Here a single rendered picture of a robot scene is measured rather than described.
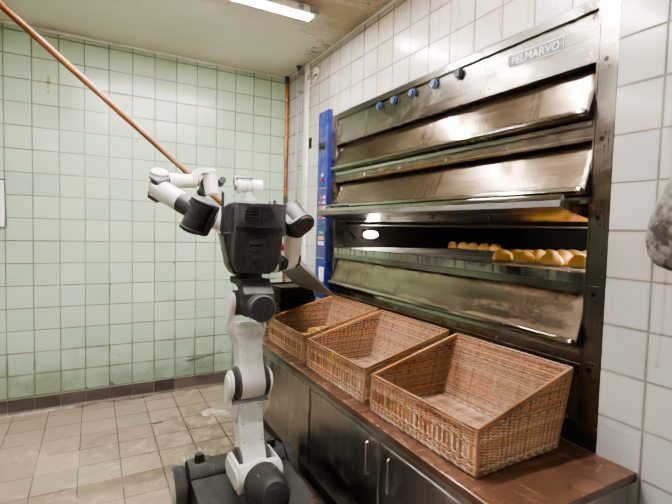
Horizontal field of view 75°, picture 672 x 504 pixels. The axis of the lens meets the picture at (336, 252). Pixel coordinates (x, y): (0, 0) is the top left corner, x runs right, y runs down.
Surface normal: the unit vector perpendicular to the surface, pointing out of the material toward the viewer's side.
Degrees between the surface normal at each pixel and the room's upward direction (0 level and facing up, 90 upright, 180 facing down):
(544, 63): 90
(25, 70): 90
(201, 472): 45
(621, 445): 90
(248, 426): 74
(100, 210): 90
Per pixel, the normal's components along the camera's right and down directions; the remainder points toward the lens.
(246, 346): 0.46, -0.22
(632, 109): -0.88, 0.00
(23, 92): 0.48, 0.06
